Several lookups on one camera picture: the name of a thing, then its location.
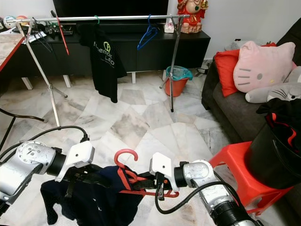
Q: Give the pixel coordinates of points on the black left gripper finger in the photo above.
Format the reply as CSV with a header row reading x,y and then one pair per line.
x,y
99,175

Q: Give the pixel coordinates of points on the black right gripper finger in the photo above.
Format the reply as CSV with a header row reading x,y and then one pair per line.
x,y
134,184

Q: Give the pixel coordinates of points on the navy shirt red trim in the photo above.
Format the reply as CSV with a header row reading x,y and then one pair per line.
x,y
99,207

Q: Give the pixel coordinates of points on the coral pink clothes hanger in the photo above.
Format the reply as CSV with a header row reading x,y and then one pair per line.
x,y
124,151

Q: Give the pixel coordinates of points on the red clothes hanger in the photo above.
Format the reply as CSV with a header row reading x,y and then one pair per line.
x,y
282,126
64,42

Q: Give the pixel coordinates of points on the black clothes hanger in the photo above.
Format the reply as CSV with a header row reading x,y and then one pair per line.
x,y
42,42

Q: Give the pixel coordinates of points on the blue clothes hanger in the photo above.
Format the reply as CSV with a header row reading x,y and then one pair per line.
x,y
142,40

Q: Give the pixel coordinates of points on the green clothes hanger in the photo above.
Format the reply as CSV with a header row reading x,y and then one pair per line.
x,y
97,20

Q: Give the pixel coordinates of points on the red plastic stool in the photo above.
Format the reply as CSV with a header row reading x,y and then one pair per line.
x,y
235,157

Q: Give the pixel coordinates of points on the red plastic bucket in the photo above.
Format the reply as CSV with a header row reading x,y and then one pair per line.
x,y
176,88

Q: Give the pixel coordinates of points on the dark brown fabric sofa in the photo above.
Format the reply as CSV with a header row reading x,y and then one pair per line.
x,y
230,113

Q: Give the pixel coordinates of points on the black laundry basket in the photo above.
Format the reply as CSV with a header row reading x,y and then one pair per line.
x,y
273,160

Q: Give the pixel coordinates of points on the red cushion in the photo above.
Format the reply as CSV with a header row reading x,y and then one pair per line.
x,y
225,70

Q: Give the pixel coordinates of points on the black TV cabinet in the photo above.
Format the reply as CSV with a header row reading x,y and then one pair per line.
x,y
188,52

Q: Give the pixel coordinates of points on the marble top folding table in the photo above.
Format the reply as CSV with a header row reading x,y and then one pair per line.
x,y
7,47

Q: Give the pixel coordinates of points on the grey Totoro plush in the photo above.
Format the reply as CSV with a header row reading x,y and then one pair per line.
x,y
277,92

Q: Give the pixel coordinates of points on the white pink tissue pack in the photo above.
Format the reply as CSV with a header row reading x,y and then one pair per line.
x,y
169,27

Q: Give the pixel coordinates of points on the silver metal clothes rack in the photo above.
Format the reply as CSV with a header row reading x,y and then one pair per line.
x,y
122,18

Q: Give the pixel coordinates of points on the pink Hello Kitty pillow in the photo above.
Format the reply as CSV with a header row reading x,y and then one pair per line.
x,y
263,68

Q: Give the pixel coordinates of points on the orange round plush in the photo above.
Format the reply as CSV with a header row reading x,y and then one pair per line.
x,y
21,20

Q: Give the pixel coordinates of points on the red laughing Buddha statue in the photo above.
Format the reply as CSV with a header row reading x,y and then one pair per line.
x,y
190,19

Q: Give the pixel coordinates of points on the white round plush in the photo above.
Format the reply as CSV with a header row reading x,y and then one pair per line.
x,y
8,22

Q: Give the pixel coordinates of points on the black flat screen television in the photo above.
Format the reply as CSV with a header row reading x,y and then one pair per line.
x,y
110,7

